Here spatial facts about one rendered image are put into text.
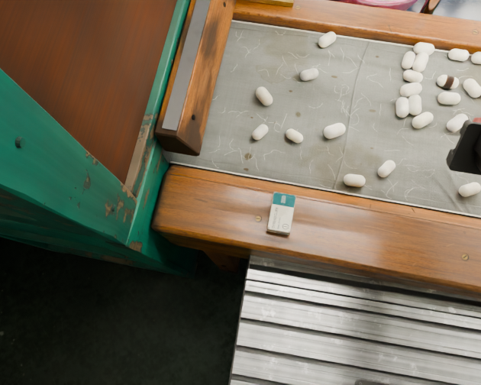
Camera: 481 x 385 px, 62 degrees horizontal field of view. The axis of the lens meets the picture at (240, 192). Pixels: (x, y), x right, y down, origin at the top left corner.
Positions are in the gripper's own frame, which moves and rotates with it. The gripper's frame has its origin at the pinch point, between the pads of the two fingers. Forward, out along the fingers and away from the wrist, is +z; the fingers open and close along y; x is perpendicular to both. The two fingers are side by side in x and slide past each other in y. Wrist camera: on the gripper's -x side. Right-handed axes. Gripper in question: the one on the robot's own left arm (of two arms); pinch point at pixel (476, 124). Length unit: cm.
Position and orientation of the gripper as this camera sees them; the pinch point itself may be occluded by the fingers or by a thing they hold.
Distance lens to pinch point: 66.0
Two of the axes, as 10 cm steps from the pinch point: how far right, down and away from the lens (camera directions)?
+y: -9.8, -1.7, 0.8
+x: -1.0, 8.3, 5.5
